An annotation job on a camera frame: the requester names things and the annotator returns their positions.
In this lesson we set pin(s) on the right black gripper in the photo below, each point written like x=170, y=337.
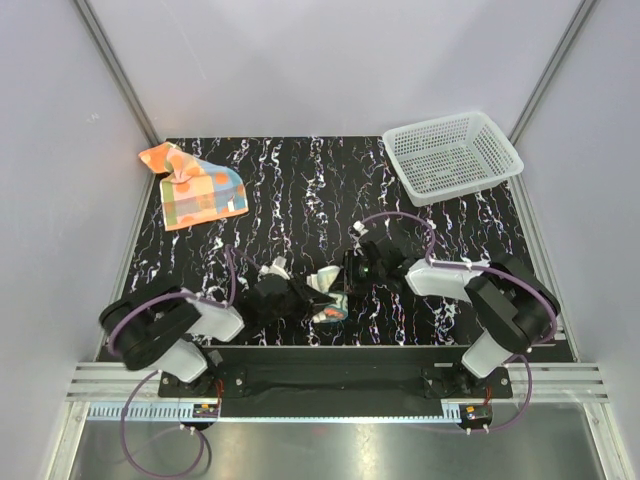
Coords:
x=351, y=258

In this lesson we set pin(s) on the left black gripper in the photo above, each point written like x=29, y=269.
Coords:
x=308, y=300

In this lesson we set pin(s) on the rabbit print towel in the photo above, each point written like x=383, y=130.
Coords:
x=328, y=280

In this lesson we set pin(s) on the orange dotted checkered towel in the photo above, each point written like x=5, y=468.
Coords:
x=193, y=191

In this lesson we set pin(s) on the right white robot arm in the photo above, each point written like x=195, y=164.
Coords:
x=515, y=310

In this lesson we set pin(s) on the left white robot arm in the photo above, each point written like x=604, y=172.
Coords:
x=148, y=327

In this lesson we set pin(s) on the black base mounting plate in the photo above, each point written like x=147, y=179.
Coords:
x=434, y=372

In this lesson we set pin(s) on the white plastic mesh basket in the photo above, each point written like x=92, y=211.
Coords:
x=451, y=156

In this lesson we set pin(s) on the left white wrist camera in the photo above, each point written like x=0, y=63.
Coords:
x=277, y=267

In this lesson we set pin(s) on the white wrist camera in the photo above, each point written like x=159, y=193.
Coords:
x=277, y=267
x=357, y=231

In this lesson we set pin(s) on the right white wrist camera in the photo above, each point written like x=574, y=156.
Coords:
x=357, y=231

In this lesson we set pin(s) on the aluminium frame rail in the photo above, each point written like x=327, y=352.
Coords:
x=364, y=394

